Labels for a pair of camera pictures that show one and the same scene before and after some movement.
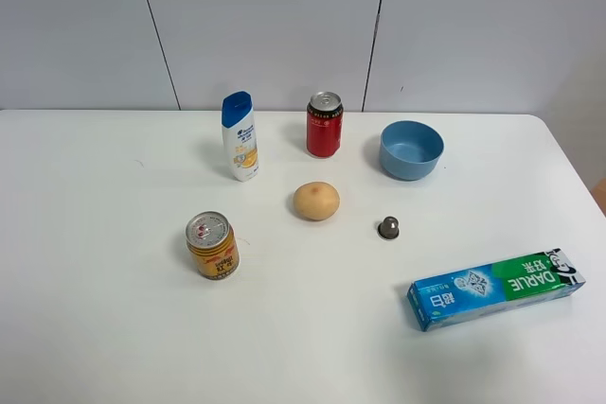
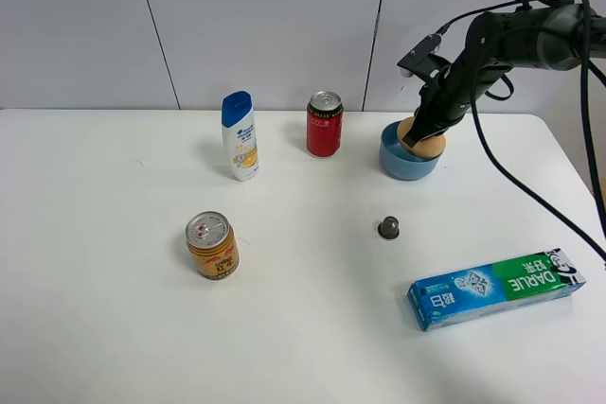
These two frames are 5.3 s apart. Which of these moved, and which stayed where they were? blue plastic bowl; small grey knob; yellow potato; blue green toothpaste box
Moved: yellow potato
Stayed: blue plastic bowl; small grey knob; blue green toothpaste box
